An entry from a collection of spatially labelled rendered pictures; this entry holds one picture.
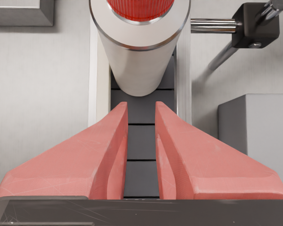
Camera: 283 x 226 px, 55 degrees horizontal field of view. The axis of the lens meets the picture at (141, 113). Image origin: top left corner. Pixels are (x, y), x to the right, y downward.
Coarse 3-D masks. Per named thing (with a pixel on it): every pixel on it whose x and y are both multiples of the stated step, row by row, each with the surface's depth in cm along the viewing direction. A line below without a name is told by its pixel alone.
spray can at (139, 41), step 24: (96, 0) 13; (120, 0) 11; (144, 0) 11; (168, 0) 12; (96, 24) 14; (120, 24) 13; (144, 24) 13; (168, 24) 13; (120, 48) 14; (144, 48) 14; (168, 48) 15; (120, 72) 20; (144, 72) 18
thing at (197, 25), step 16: (272, 0) 19; (240, 16) 22; (256, 16) 21; (272, 16) 19; (192, 32) 22; (208, 32) 22; (224, 32) 22; (240, 32) 22; (256, 32) 21; (272, 32) 21; (224, 48) 28; (208, 64) 35
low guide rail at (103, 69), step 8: (104, 56) 26; (104, 64) 26; (104, 72) 26; (104, 80) 26; (104, 88) 26; (96, 96) 26; (104, 96) 26; (96, 104) 26; (104, 104) 26; (96, 112) 26; (104, 112) 26; (96, 120) 26
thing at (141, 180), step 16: (112, 80) 30; (112, 96) 29; (128, 96) 29; (144, 96) 30; (160, 96) 30; (128, 112) 29; (144, 112) 29; (128, 128) 29; (144, 128) 29; (128, 144) 29; (144, 144) 29; (128, 160) 29; (144, 160) 29; (128, 176) 29; (144, 176) 29; (128, 192) 29; (144, 192) 29
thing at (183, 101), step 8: (184, 32) 22; (184, 40) 22; (176, 48) 22; (184, 48) 22; (176, 56) 22; (184, 56) 22; (176, 64) 22; (184, 64) 22; (176, 72) 22; (184, 72) 21; (176, 80) 21; (184, 80) 21; (176, 88) 21; (184, 88) 21; (176, 96) 21; (184, 96) 21; (176, 104) 21; (184, 104) 21; (176, 112) 21; (184, 112) 21; (184, 120) 21
